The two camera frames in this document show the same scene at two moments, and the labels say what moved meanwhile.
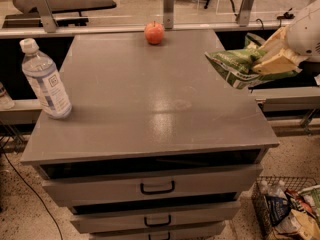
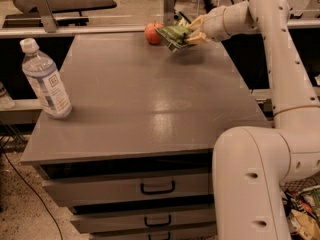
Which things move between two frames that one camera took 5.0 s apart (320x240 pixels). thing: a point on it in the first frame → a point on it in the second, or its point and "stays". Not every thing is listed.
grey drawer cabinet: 160,145 stays
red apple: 154,32 stays
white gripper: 306,34 → 214,26
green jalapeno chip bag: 236,65 → 175,36
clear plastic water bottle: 45,80 stays
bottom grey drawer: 206,231 stays
